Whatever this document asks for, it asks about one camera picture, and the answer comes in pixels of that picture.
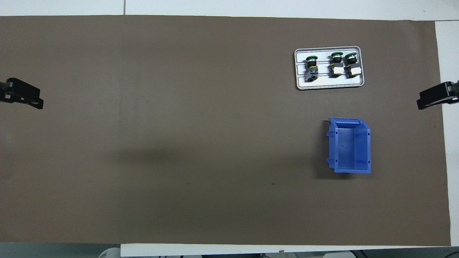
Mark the large brown table mat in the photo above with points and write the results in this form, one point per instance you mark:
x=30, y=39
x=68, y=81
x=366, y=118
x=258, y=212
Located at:
x=179, y=143

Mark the blue plastic storage bin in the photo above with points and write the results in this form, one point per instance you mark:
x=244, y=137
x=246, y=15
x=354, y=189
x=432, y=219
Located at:
x=346, y=147

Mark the green push button grey block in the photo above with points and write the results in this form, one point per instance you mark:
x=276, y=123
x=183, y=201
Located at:
x=311, y=66

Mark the silver metal tray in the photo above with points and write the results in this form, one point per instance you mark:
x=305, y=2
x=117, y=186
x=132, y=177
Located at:
x=322, y=81

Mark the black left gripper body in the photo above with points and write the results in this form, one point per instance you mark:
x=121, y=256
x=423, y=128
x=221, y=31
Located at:
x=4, y=93

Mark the green push button white label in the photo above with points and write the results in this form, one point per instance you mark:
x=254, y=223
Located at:
x=353, y=71
x=336, y=70

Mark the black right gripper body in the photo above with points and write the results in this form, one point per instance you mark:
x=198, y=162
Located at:
x=456, y=93

